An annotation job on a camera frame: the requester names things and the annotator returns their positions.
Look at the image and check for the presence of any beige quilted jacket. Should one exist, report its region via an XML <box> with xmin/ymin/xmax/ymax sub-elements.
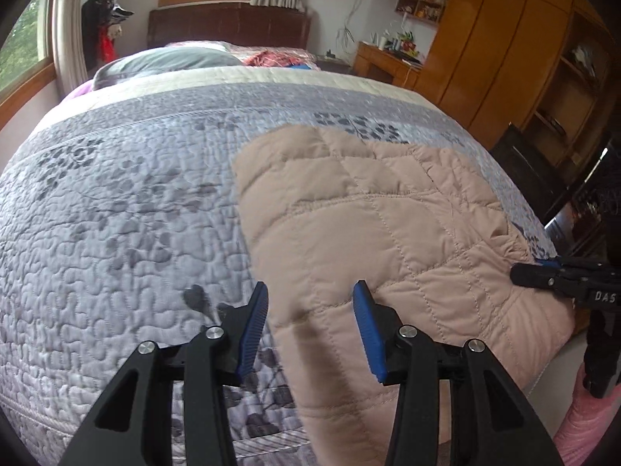
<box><xmin>232</xmin><ymin>125</ymin><xmax>576</xmax><ymax>447</ymax></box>

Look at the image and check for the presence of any black television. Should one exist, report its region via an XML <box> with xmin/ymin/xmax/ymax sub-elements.
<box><xmin>490</xmin><ymin>123</ymin><xmax>573</xmax><ymax>224</ymax></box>

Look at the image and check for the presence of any white curtain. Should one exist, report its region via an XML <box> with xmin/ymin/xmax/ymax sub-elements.
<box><xmin>51</xmin><ymin>0</ymin><xmax>98</xmax><ymax>103</ymax></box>

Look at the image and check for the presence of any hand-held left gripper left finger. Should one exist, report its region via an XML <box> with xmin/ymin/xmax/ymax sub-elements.
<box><xmin>58</xmin><ymin>282</ymin><xmax>270</xmax><ymax>466</ymax></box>

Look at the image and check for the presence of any large wooden-framed window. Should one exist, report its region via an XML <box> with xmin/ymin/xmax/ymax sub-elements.
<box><xmin>0</xmin><ymin>0</ymin><xmax>56</xmax><ymax>108</ymax></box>

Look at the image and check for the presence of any grey pillow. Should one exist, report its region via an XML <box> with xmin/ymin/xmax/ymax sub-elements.
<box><xmin>92</xmin><ymin>49</ymin><xmax>243</xmax><ymax>90</ymax></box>

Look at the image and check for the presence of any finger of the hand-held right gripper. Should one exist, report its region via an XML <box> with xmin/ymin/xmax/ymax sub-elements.
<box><xmin>511</xmin><ymin>262</ymin><xmax>583</xmax><ymax>298</ymax></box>
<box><xmin>536</xmin><ymin>257</ymin><xmax>607</xmax><ymax>273</ymax></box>

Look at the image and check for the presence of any grey leaf-pattern quilted bedspread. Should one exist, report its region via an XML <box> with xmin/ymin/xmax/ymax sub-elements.
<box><xmin>0</xmin><ymin>65</ymin><xmax>559</xmax><ymax>466</ymax></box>

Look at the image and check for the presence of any coat rack with hanging clothes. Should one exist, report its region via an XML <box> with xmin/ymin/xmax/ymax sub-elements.
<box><xmin>80</xmin><ymin>0</ymin><xmax>134</xmax><ymax>78</ymax></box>

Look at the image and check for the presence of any wooden desk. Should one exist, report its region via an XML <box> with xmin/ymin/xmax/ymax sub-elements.
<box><xmin>353</xmin><ymin>41</ymin><xmax>423</xmax><ymax>90</ymax></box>

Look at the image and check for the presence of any person's pink fleece clothing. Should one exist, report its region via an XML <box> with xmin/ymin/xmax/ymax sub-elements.
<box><xmin>553</xmin><ymin>364</ymin><xmax>621</xmax><ymax>466</ymax></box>

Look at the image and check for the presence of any wooden wall shelf with items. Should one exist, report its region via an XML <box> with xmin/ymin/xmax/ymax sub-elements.
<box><xmin>395</xmin><ymin>0</ymin><xmax>453</xmax><ymax>24</ymax></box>

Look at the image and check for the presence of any dark wooden headboard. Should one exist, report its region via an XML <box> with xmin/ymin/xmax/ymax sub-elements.
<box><xmin>147</xmin><ymin>2</ymin><xmax>311</xmax><ymax>52</ymax></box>

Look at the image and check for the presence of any pink blanket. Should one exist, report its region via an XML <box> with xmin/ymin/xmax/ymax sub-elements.
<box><xmin>61</xmin><ymin>80</ymin><xmax>95</xmax><ymax>103</ymax></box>

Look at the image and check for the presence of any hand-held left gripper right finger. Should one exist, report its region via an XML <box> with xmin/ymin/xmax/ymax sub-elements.
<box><xmin>352</xmin><ymin>280</ymin><xmax>566</xmax><ymax>466</ymax></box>

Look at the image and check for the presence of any red patterned cloth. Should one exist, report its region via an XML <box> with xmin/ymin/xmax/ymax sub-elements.
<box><xmin>243</xmin><ymin>49</ymin><xmax>316</xmax><ymax>69</ymax></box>

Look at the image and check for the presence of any wooden wardrobe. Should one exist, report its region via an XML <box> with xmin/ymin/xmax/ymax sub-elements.
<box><xmin>383</xmin><ymin>0</ymin><xmax>621</xmax><ymax>234</ymax></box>

